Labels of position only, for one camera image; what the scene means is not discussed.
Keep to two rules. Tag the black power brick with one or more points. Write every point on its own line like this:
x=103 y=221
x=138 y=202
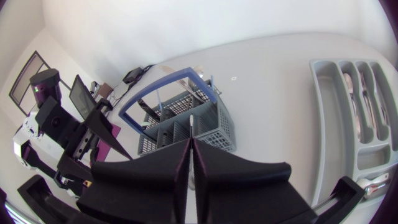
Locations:
x=132 y=74

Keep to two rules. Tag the grey cutlery tray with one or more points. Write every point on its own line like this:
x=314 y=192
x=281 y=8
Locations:
x=332 y=124

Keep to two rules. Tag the steel cutlery piece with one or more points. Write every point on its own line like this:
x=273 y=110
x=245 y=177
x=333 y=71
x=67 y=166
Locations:
x=376 y=189

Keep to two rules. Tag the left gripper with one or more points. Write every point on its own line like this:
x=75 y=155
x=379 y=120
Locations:
x=83 y=143

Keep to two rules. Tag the steel knife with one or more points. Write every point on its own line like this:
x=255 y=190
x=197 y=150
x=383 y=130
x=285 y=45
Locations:
x=183 y=83

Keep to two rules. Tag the dark screen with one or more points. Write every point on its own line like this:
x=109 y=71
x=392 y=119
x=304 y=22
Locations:
x=81 y=97

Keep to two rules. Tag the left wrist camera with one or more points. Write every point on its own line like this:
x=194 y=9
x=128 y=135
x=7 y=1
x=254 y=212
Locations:
x=56 y=121

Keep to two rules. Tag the grey cutlery basket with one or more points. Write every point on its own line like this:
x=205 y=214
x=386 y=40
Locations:
x=205 y=121

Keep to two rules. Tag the black plastic cutlery piece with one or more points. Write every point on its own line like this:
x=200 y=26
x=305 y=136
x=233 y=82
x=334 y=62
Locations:
x=148 y=109

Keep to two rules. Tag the pale plastic spoon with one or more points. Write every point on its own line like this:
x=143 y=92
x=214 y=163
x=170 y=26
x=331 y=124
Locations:
x=374 y=180
x=191 y=124

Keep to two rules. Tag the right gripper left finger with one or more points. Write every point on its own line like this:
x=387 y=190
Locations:
x=140 y=186

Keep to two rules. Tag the blue plastic cutlery piece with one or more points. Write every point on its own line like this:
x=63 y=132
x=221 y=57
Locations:
x=159 y=101
x=212 y=82

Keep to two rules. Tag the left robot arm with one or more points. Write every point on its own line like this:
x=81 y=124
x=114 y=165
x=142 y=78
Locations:
x=45 y=84

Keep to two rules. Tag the steel spoon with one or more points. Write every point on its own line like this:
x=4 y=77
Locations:
x=196 y=72
x=353 y=99

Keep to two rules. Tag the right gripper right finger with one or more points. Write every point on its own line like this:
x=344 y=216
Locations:
x=242 y=193

